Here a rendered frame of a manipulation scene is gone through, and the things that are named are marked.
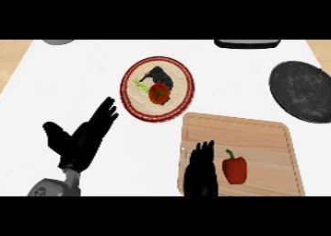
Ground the red bell pepper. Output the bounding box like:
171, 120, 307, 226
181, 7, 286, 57
220, 148, 249, 185

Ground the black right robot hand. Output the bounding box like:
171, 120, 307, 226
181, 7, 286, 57
183, 139, 218, 197

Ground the round woven red-rimmed placemat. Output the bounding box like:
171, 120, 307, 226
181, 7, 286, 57
118, 55, 196, 124

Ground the grey round object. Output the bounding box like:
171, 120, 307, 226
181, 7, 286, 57
41, 39, 75, 46

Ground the dark grey round pan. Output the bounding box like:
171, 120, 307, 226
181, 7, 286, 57
267, 60, 331, 124

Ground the wooden cutting board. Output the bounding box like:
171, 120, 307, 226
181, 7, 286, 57
175, 112, 305, 197

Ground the red tomato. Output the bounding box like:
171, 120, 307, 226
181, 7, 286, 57
147, 82, 171, 105

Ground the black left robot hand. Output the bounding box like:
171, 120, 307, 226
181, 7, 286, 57
41, 96, 119, 174

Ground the black appliance with pale top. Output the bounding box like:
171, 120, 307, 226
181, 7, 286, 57
212, 39, 282, 50

